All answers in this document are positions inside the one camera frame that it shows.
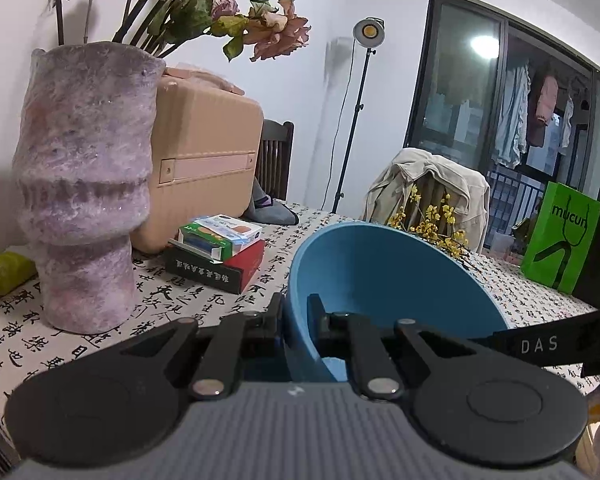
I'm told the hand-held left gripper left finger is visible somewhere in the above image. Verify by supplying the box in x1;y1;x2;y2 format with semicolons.
115;292;287;401

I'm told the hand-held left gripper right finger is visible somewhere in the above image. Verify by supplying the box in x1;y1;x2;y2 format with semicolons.
307;294;481;401

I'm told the blue bowl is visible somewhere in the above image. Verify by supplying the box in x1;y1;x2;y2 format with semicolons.
282;222;511;383

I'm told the red and black box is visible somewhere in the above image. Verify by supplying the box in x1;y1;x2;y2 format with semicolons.
164;237;267;295

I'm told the green paper bag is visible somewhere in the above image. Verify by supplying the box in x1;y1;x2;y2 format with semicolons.
520;181;600;295

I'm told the white and blue box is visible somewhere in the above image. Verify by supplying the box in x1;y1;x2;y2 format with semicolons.
192;214;263;256

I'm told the green and white box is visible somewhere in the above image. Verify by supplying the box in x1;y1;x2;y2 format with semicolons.
177;222;236;263

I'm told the grey and purple cloth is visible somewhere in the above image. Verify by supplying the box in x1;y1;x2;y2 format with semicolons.
242;177;300;226

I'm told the dark wooden chair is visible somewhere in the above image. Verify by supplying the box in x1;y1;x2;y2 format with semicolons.
256;119;295;201

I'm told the yellow flower branch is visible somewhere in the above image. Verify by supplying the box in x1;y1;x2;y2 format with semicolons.
386;185;483;273

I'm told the wooden chair under jacket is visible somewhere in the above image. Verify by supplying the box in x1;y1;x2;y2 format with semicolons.
415;170;453;226

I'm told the beige jacket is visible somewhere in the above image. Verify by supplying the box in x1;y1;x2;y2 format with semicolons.
364;147;491;253

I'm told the small pink suitcase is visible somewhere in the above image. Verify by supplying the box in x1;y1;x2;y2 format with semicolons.
130;62;265;255

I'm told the hanging white garment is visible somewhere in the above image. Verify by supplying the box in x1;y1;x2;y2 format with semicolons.
559;95;576;156

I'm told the pink grey stone vase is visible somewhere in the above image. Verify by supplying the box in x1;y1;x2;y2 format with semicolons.
12;42;167;335

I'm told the hanging light blue shirt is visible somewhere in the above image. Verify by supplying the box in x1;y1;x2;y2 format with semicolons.
495;62;531;170

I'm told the hanging pink garment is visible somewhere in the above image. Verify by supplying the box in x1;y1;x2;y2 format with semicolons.
527;75;560;126

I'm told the yellow-green plastic bag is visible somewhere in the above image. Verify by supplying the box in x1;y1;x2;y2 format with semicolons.
0;251;38;297

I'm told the dried pink rose bouquet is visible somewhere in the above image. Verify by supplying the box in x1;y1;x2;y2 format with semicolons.
52;0;312;63

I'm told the black framed glass door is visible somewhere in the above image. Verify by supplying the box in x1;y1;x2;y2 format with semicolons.
402;0;600;261

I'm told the studio lamp on stand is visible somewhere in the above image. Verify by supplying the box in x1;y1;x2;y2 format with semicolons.
330;17;386;215

